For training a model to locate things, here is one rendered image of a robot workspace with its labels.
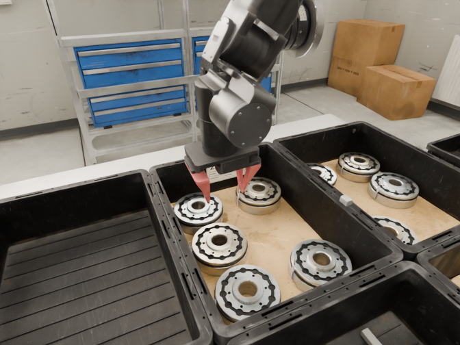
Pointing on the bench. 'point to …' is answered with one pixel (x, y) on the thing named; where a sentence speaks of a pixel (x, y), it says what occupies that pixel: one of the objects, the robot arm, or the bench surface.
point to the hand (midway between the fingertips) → (224, 192)
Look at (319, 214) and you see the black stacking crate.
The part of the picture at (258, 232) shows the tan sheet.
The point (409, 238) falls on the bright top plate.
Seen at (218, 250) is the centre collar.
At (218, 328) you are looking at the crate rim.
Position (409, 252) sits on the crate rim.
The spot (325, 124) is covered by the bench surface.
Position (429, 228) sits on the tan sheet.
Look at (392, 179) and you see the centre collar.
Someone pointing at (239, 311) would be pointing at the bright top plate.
